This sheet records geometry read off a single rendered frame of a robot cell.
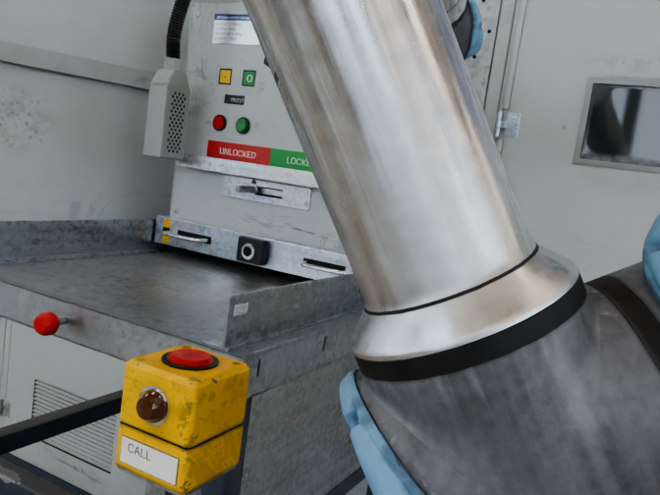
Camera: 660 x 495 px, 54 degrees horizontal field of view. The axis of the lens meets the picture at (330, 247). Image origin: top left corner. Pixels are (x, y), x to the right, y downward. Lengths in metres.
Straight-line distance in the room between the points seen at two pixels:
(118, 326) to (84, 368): 1.09
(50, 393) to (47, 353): 0.12
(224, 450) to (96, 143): 1.08
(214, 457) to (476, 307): 0.32
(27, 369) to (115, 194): 0.79
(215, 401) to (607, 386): 0.32
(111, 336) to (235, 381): 0.38
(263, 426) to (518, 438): 0.59
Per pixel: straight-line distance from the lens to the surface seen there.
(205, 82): 1.44
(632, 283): 0.44
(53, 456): 2.20
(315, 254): 1.25
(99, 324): 0.96
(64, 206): 1.57
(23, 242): 1.28
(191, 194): 1.44
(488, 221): 0.37
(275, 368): 0.87
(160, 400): 0.57
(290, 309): 0.93
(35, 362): 2.18
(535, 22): 1.37
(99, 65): 1.57
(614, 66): 1.33
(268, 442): 0.96
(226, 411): 0.59
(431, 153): 0.36
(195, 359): 0.58
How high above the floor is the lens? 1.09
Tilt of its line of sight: 7 degrees down
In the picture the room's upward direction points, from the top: 8 degrees clockwise
